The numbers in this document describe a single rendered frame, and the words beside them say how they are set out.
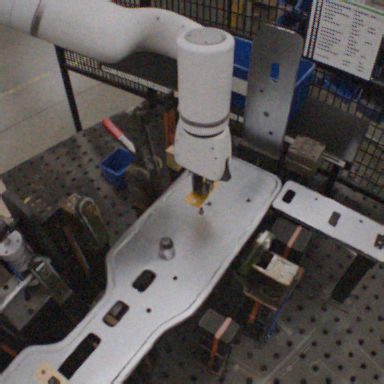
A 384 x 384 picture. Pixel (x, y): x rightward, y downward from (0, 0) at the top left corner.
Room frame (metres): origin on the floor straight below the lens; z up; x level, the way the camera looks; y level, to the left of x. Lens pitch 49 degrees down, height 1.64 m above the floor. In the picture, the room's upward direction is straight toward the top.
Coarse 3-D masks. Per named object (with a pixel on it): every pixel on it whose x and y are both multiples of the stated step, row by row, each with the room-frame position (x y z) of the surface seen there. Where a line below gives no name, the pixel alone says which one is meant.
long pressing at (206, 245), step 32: (224, 192) 0.55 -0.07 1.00; (256, 192) 0.55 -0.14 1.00; (160, 224) 0.46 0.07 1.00; (192, 224) 0.46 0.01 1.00; (224, 224) 0.46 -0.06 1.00; (256, 224) 0.46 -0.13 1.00; (128, 256) 0.37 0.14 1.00; (192, 256) 0.38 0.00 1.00; (224, 256) 0.38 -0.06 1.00; (128, 288) 0.30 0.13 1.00; (160, 288) 0.30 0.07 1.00; (192, 288) 0.30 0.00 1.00; (96, 320) 0.23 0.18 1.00; (128, 320) 0.24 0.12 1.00; (160, 320) 0.24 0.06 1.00; (32, 352) 0.15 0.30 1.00; (64, 352) 0.16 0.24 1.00; (96, 352) 0.17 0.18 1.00; (128, 352) 0.17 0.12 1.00
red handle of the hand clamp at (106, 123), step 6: (102, 120) 0.63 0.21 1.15; (108, 120) 0.63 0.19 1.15; (108, 126) 0.62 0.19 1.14; (114, 126) 0.62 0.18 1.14; (114, 132) 0.61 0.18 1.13; (120, 132) 0.61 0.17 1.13; (114, 138) 0.61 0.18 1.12; (120, 138) 0.60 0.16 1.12; (126, 138) 0.61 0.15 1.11; (126, 144) 0.60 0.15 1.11; (132, 144) 0.60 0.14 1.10; (132, 150) 0.59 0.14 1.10; (150, 162) 0.57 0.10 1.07; (150, 168) 0.56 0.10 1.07
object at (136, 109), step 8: (136, 104) 0.60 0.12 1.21; (128, 112) 0.57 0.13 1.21; (136, 112) 0.58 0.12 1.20; (144, 112) 0.56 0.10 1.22; (128, 120) 0.57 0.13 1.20; (136, 120) 0.58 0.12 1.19; (144, 120) 0.55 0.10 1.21; (128, 128) 0.57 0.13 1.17; (136, 128) 0.56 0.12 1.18; (144, 128) 0.58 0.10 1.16; (136, 136) 0.56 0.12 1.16; (144, 136) 0.58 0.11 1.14; (136, 144) 0.56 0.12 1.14; (144, 144) 0.57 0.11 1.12; (152, 144) 0.58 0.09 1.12; (136, 152) 0.56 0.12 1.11; (144, 152) 0.56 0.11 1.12; (152, 152) 0.57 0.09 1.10; (144, 160) 0.55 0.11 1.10; (152, 160) 0.57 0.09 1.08; (144, 168) 0.55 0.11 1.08
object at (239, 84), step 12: (240, 48) 1.02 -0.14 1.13; (240, 60) 1.02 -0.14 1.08; (300, 60) 0.91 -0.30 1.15; (240, 72) 0.84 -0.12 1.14; (276, 72) 0.95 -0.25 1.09; (300, 72) 0.91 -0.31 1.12; (312, 72) 0.87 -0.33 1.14; (240, 84) 0.84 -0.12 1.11; (300, 84) 0.79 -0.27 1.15; (240, 96) 0.84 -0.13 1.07; (300, 96) 0.82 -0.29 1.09; (300, 108) 0.84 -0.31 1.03; (288, 120) 0.77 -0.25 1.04
